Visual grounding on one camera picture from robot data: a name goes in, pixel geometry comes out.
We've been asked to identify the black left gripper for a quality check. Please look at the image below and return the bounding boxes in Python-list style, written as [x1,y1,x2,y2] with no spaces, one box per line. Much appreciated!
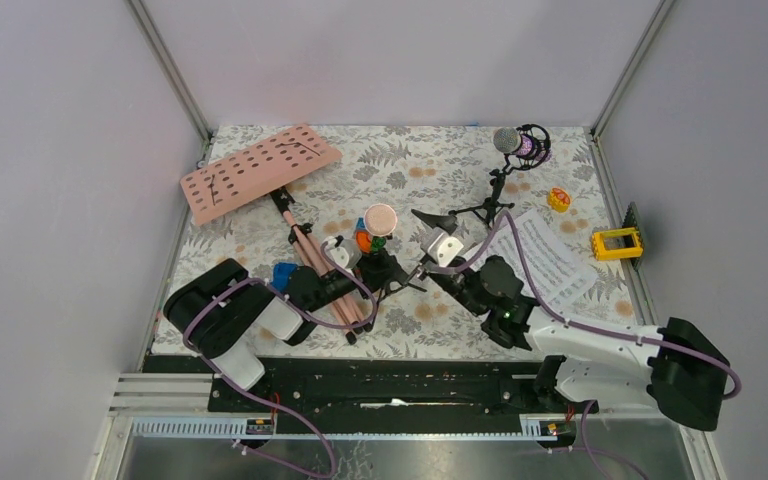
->
[306,251,393,313]

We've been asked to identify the small black tripod stand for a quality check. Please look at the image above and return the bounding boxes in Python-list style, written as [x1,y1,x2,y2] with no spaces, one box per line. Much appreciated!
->
[354,236,426,302]

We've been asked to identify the pink microphone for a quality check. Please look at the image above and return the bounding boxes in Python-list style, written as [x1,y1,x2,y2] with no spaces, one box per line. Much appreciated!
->
[363,203,398,238]

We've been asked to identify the sheet music page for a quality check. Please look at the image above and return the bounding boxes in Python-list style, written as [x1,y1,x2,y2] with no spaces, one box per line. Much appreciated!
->
[472,209,597,313]

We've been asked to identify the purple glitter microphone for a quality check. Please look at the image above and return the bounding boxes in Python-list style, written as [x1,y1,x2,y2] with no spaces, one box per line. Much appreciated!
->
[492,125,551,160]

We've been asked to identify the pink music stand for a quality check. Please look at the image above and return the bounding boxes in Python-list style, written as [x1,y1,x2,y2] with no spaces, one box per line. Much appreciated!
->
[179,123,375,346]

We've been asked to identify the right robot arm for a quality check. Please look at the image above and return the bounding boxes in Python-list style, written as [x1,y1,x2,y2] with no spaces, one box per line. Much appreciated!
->
[412,210,742,432]

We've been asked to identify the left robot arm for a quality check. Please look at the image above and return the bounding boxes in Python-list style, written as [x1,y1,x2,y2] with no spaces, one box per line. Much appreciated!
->
[162,253,407,411]

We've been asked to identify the green toy brick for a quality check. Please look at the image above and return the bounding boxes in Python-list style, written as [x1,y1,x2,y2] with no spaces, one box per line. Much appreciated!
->
[370,237,387,253]

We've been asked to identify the floral patterned table mat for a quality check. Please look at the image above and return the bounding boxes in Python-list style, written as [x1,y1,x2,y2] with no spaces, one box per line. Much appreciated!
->
[150,125,650,364]

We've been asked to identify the orange curved toy piece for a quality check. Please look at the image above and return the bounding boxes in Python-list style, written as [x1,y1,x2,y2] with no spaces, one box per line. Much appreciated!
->
[355,229,373,254]

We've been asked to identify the black microphone tripod stand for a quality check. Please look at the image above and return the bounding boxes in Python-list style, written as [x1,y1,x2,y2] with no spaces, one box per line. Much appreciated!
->
[448,124,552,227]

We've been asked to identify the blue toy car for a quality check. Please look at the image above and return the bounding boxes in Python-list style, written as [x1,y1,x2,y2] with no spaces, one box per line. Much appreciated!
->
[270,262,298,292]

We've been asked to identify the yellow flower toy block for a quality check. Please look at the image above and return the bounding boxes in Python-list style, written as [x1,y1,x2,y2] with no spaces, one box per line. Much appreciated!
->
[547,187,571,213]

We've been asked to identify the dark green baseplate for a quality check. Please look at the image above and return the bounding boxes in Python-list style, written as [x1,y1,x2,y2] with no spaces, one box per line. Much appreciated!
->
[623,201,646,271]

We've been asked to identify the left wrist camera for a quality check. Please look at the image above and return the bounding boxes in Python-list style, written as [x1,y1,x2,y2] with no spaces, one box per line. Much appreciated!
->
[320,236,362,270]

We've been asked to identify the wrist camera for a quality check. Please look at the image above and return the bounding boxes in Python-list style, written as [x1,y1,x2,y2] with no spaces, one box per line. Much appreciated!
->
[320,236,362,270]
[420,227,464,276]

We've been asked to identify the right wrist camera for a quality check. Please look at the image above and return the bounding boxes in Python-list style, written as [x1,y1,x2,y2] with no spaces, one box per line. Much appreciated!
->
[420,227,464,276]

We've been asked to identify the yellow window frame brick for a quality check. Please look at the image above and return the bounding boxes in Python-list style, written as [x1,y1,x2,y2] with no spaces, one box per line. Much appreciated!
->
[591,228,644,261]

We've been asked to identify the grey slotted cable duct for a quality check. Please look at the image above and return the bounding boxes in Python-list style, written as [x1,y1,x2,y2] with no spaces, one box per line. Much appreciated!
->
[132,415,559,443]

